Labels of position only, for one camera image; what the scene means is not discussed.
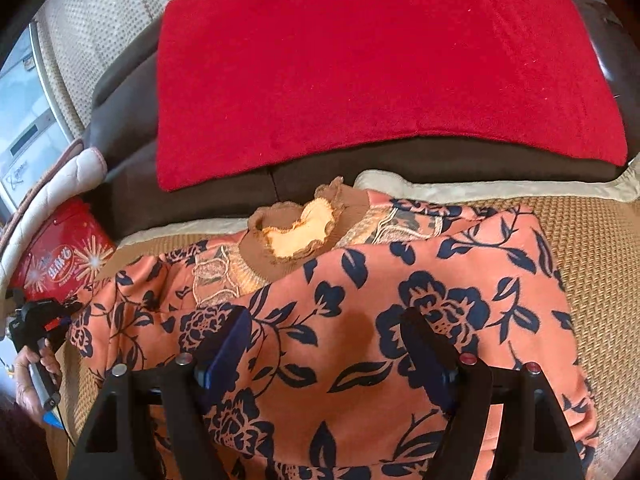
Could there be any beige dotted sofa cover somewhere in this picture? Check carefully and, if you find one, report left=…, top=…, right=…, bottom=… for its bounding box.
left=32, top=0, right=256, bottom=136

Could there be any person's left hand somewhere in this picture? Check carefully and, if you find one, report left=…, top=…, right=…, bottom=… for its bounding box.
left=14, top=337, right=63, bottom=420

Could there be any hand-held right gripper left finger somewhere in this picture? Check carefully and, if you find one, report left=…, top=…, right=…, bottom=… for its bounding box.
left=66, top=305, right=253, bottom=480

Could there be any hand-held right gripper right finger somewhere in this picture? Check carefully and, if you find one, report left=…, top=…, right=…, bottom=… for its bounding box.
left=400, top=306, right=587, bottom=480

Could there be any red sparkle print box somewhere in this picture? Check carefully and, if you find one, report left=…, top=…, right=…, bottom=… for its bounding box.
left=10, top=197, right=117, bottom=303

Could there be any woven straw mat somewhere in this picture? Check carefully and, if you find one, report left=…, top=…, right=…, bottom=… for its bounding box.
left=50, top=169, right=640, bottom=480

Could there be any orange floral blouse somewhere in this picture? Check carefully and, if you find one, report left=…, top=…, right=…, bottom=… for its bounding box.
left=67, top=176, right=601, bottom=480

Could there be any red cloth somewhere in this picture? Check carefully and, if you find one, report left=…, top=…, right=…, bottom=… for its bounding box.
left=155, top=0, right=629, bottom=193

